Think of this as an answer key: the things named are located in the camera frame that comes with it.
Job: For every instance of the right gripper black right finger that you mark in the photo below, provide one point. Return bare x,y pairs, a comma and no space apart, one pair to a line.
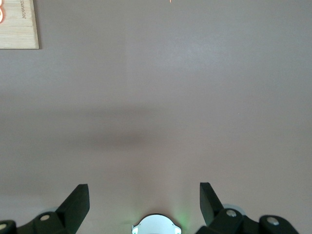
214,217

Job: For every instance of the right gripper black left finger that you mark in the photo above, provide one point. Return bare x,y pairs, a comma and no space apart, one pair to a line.
68,214

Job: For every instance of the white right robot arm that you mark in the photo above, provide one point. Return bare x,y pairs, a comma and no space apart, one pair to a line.
156,223

